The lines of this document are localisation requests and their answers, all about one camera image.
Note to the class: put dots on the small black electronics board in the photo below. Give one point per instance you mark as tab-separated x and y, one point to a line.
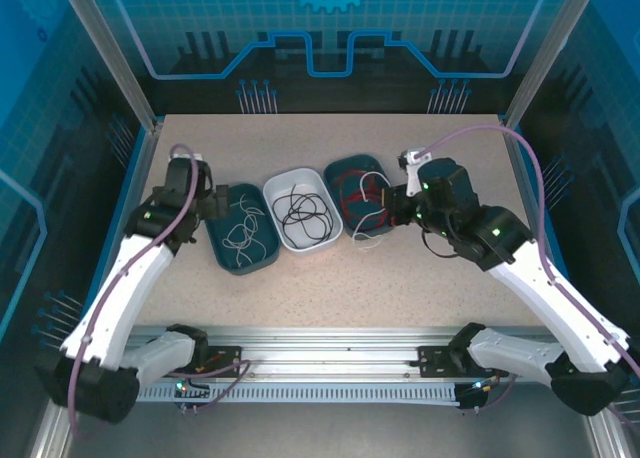
192	395
475	395

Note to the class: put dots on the teal plastic bin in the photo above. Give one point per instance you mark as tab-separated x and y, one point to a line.
250	270
332	178

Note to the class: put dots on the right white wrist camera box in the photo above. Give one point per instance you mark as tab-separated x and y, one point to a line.
414	178

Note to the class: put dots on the aluminium frame post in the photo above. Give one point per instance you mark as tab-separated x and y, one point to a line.
113	53
546	53

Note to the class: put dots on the grey metal sheet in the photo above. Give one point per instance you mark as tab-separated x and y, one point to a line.
325	433

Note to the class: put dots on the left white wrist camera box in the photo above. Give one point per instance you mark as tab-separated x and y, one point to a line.
200	156

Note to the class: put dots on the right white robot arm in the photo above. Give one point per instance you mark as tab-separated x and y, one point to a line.
550	303

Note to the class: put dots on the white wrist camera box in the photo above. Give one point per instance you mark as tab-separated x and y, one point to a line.
414	178
200	156

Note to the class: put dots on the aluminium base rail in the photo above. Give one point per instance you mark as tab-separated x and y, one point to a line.
325	353

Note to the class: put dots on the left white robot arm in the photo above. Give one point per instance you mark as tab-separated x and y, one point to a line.
130	278

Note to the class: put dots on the white plastic bin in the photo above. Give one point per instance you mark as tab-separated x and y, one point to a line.
320	178

